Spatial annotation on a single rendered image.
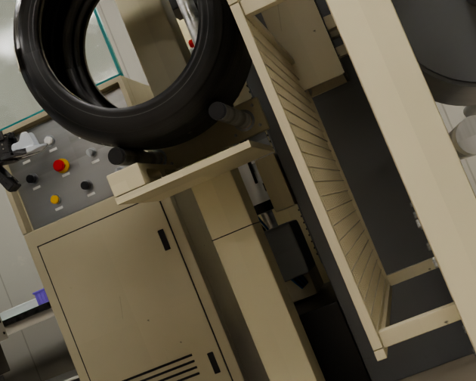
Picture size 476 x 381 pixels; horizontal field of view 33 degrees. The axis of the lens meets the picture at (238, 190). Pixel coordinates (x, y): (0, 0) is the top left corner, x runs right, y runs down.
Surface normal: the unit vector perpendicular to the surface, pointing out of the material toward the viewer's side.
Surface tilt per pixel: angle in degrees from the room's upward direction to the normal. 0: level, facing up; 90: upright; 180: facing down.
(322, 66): 90
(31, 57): 89
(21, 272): 90
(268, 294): 90
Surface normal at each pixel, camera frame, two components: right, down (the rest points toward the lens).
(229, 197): -0.20, 0.01
